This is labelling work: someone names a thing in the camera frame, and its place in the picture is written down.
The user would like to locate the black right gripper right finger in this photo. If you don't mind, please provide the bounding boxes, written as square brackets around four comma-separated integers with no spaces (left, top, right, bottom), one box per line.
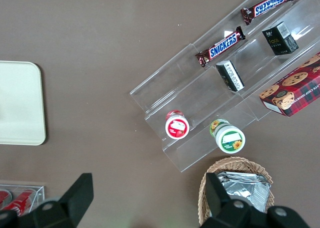
[199,172,270,228]

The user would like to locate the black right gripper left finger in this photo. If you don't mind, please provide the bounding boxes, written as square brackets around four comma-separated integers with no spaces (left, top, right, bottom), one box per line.
[17,172,95,228]

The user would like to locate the light tan wicker basket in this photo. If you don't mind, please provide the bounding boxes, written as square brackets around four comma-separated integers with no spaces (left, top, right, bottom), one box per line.
[197,156,276,226]

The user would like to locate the cream plastic serving tray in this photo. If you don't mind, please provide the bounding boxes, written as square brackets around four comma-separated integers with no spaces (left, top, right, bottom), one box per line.
[0,61,47,146]

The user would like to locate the clear acrylic bottle rack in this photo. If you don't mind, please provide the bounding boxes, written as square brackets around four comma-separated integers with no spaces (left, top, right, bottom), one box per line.
[0,184,46,217]

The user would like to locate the silver foil packets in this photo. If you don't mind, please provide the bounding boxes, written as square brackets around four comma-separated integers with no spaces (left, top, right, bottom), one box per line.
[216,171,272,213]

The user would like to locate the green lid yogurt cup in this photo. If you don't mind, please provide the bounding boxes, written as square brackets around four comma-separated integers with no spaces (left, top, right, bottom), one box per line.
[209,119,246,154]

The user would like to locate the red lid yogurt cup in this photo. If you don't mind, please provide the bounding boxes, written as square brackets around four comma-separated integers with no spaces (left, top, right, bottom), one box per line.
[164,109,190,140]

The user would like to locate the clear acrylic stepped display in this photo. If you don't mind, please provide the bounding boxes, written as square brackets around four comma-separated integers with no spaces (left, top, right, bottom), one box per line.
[129,0,320,173]

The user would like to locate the small black carton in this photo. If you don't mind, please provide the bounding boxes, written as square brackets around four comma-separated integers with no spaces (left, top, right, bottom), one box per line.
[261,21,300,56]
[215,60,245,92]

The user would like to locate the red plaid cookie box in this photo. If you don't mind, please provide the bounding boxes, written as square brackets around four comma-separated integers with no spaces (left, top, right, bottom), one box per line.
[258,52,320,118]

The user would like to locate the snickers chocolate bar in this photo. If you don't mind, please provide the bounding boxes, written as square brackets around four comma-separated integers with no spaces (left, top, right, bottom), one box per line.
[240,0,299,26]
[195,26,247,68]

